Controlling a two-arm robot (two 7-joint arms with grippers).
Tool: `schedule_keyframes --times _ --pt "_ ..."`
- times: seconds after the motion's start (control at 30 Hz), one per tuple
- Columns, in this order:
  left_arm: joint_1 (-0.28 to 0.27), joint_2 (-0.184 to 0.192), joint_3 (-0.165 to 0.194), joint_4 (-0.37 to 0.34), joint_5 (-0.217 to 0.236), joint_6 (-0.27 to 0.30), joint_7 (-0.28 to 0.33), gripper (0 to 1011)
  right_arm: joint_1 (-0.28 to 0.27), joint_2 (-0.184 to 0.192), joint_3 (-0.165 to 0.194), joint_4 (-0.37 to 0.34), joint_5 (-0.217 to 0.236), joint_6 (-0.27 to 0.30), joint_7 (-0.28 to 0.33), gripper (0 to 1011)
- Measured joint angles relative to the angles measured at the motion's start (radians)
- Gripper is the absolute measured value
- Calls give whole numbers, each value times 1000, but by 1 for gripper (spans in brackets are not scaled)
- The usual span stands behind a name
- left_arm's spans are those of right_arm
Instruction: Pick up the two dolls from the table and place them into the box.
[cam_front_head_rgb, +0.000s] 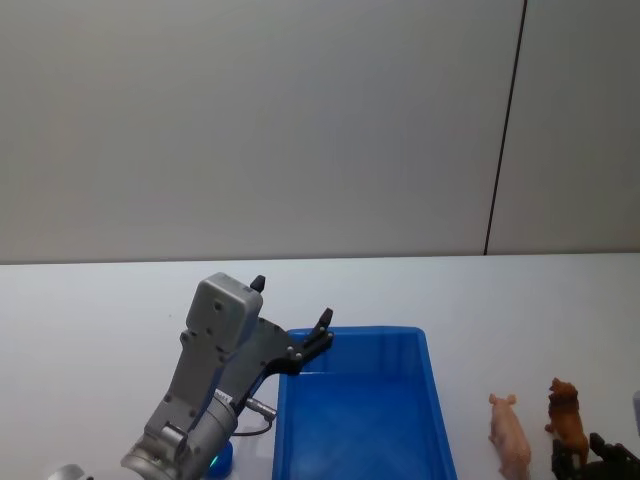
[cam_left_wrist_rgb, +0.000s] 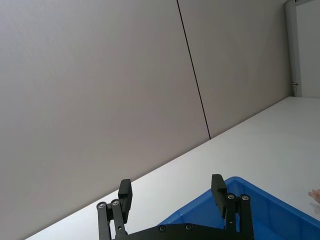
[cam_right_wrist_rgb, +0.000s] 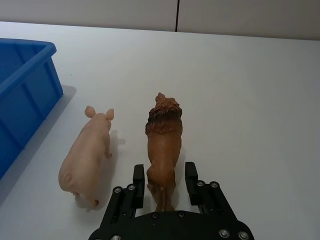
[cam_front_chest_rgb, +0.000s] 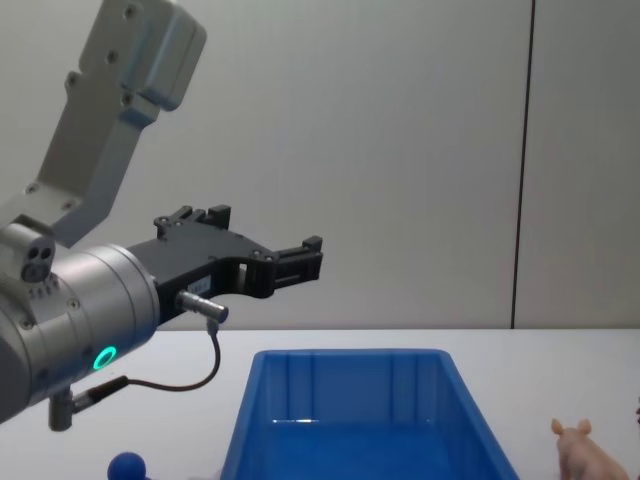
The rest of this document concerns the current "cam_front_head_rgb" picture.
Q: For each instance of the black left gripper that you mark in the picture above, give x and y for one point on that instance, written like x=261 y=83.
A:
x=257 y=350

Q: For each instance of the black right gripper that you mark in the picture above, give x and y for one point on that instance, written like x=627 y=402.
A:
x=612 y=467

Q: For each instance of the brown toy lion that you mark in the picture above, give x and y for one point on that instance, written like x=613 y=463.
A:
x=567 y=415

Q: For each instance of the pink toy pig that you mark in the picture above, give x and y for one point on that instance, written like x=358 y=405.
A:
x=510 y=435

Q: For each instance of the blue plastic bin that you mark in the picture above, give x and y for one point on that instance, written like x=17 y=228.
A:
x=360 y=410

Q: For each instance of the left robot arm with camera bracket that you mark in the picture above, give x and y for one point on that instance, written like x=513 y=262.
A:
x=200 y=350

